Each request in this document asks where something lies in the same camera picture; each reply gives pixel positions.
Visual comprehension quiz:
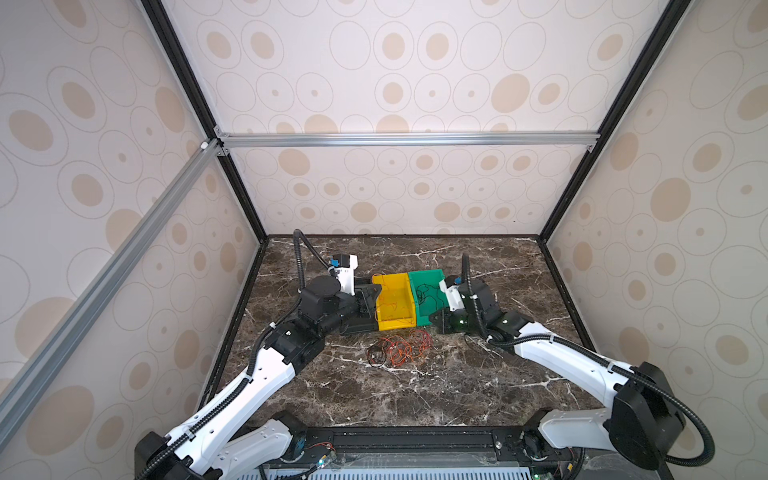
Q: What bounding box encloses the yellow plastic bin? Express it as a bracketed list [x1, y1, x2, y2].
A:
[372, 273, 417, 331]

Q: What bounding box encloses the black cable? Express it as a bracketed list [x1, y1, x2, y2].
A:
[416, 280, 448, 316]

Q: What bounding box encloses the green plastic bin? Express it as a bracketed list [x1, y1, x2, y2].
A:
[408, 269, 448, 327]

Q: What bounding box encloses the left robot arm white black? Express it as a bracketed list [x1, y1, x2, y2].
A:
[134, 275, 382, 479]

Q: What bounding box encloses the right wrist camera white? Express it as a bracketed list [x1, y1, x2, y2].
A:
[439, 279, 464, 312]

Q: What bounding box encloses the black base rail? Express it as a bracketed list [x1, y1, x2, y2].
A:
[157, 424, 673, 480]

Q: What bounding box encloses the orange cable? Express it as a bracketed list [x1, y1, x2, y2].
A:
[383, 328, 434, 368]

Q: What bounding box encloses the left aluminium frame bar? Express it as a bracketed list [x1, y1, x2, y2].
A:
[1, 138, 222, 449]

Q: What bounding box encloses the black plastic bin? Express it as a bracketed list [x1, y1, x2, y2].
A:
[339, 277, 382, 336]

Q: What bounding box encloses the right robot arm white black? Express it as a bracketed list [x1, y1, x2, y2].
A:
[429, 277, 716, 471]

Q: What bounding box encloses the horizontal aluminium frame bar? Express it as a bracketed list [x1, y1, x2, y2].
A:
[220, 131, 600, 149]

